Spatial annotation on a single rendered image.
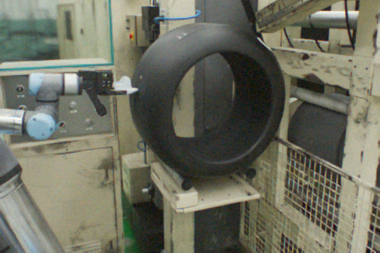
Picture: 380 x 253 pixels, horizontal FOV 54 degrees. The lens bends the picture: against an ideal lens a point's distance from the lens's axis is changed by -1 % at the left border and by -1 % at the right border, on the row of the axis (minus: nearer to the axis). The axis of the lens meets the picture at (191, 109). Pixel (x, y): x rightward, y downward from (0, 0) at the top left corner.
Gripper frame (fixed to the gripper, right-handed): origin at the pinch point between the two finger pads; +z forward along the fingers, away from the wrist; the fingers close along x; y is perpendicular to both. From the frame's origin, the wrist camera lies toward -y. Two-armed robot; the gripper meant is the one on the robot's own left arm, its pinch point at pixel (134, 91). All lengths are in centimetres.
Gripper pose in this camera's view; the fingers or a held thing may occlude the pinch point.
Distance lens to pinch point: 137.3
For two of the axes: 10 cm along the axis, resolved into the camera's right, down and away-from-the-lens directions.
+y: 0.8, -9.7, -2.1
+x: -3.7, -2.3, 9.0
